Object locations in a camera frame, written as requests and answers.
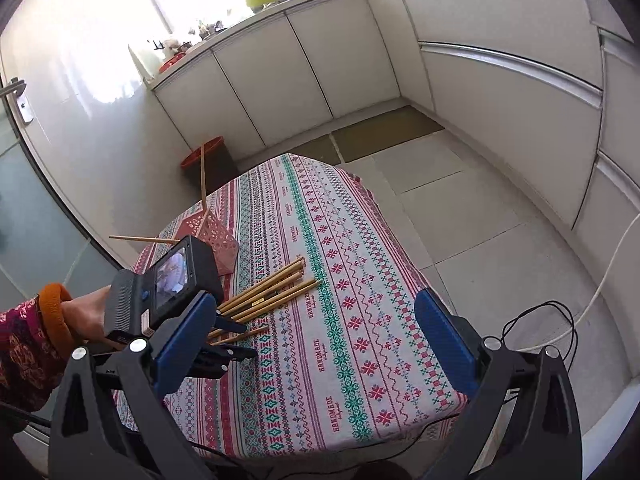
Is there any white kitchen base cabinet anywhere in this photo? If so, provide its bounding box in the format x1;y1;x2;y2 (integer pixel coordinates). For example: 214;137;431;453
150;0;403;163

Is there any white cabinet with metal rail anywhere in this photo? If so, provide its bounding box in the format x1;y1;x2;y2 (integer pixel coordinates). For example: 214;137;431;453
362;0;640;283

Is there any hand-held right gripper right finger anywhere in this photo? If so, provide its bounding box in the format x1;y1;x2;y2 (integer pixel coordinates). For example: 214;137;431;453
414;287;583;480

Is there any bundle of wooden chopsticks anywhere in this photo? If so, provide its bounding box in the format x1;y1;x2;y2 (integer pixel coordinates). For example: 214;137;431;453
218;257;306;310

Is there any person's left forearm patterned sleeve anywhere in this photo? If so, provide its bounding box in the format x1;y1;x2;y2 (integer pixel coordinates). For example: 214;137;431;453
0;282;83;411

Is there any pink perforated basket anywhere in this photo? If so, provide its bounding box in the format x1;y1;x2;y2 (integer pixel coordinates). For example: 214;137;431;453
159;200;240;276

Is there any metal door handle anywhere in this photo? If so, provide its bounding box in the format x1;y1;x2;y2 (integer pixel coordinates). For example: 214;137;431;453
0;77;33;126

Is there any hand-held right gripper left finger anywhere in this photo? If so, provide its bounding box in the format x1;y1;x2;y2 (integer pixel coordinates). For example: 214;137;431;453
47;291;226;480

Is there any olive floor mat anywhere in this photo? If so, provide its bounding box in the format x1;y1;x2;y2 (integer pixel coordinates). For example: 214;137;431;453
331;105;446;153
287;135;343;165

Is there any black cable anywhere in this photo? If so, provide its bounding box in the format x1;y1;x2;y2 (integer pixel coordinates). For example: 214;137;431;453
500;300;578;361

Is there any wooden chopstick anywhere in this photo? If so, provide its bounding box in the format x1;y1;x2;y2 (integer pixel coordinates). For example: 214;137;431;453
234;279;323;324
229;270;306;319
206;326;271;347
109;234;180;246
221;262;307;315

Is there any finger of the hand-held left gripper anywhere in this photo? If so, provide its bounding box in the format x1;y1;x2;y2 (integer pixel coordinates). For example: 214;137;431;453
214;310;248;335
192;342;259;378

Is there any person's left hand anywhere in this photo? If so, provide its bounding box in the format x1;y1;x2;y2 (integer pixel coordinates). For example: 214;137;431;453
60;285;121;356

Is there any red trash bin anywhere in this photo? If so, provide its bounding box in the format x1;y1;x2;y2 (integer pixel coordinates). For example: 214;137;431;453
180;136;238;196

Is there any patterned tablecloth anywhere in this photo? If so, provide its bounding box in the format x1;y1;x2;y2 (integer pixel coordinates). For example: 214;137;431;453
112;154;471;461

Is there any white cable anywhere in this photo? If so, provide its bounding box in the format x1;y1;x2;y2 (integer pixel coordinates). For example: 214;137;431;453
517;212;640;353

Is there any frosted glass door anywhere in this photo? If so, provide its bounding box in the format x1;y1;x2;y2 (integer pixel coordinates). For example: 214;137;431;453
0;110;123;311

